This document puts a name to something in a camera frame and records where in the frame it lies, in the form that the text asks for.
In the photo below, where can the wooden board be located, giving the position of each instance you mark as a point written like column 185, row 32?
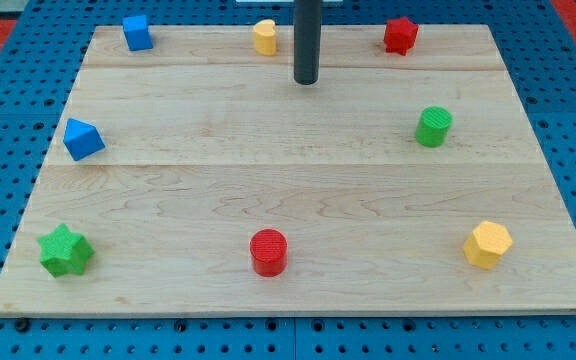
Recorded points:
column 208, row 142

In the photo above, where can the red star block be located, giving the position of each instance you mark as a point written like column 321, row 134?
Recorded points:
column 400, row 35

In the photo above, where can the green star block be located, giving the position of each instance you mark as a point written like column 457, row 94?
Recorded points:
column 64, row 252

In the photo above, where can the red cylinder block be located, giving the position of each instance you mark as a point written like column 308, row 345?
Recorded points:
column 268, row 248

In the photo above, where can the yellow heart block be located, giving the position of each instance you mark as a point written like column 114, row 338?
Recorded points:
column 265, row 37

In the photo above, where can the green cylinder block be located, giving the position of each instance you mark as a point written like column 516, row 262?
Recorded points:
column 433, row 126

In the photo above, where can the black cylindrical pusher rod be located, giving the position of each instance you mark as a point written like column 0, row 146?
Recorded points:
column 307, row 17

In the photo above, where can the yellow hexagon block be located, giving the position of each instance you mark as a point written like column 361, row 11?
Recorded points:
column 486, row 244

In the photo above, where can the blue triangular prism block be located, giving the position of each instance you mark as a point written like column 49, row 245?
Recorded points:
column 82, row 139

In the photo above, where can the blue cube block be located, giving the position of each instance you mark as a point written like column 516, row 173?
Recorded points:
column 136, row 32

